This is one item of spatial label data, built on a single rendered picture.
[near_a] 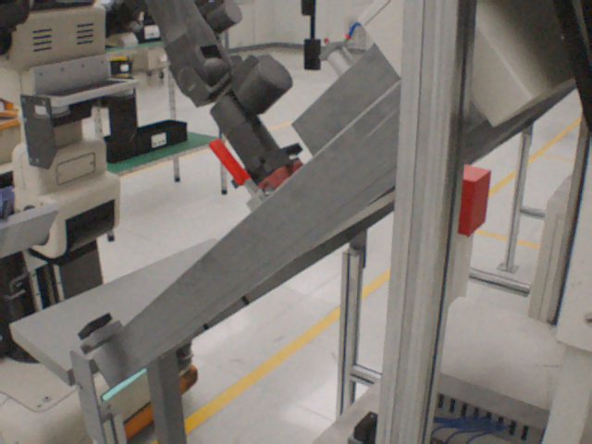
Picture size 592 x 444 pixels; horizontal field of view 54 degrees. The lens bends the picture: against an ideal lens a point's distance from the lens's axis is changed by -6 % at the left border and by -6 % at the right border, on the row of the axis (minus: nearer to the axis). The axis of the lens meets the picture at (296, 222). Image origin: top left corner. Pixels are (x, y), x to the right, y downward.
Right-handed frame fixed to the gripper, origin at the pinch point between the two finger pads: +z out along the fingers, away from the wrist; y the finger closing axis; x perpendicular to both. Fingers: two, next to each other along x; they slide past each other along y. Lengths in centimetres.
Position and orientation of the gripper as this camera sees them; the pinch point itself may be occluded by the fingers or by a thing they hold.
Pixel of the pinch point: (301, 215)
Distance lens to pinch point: 85.0
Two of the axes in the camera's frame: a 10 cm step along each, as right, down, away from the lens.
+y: 6.0, -3.1, 7.4
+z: 5.5, 8.3, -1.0
